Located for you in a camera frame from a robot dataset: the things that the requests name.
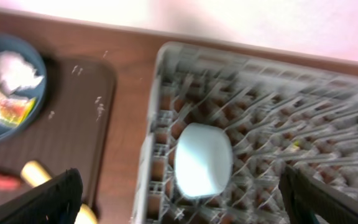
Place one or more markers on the grey dishwasher rack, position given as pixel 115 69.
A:
pixel 274 113

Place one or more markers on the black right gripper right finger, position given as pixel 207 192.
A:
pixel 305 198

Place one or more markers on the pink plastic cup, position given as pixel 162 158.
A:
pixel 203 161

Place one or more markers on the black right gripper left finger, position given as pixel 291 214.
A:
pixel 56 201

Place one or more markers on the yellow snack wrapper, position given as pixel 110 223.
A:
pixel 15 109

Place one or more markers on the crumpled white tissue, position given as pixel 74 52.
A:
pixel 16 73

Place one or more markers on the dark brown serving tray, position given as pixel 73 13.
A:
pixel 71 128

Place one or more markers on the yellow plastic spoon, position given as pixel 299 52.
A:
pixel 34 174

